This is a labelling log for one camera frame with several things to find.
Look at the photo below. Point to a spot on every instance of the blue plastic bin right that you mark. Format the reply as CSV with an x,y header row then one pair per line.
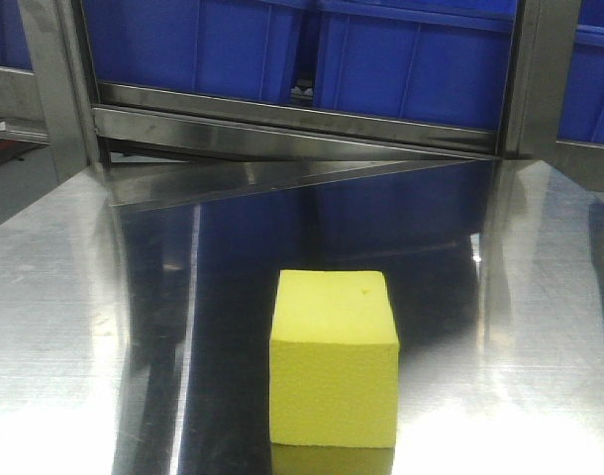
x,y
582,114

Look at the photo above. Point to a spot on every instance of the stainless steel shelf rack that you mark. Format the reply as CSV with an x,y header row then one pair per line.
x,y
159,145

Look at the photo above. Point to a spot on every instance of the blue plastic bin middle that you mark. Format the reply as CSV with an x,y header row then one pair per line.
x,y
432,65

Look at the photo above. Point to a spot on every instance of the blue plastic bin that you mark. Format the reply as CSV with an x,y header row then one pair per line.
x,y
238,49
582,114
432,65

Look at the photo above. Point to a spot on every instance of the yellow foam block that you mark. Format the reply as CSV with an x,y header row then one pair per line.
x,y
333,360

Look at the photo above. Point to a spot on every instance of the blue plastic bin left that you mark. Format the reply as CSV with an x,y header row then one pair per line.
x,y
238,49

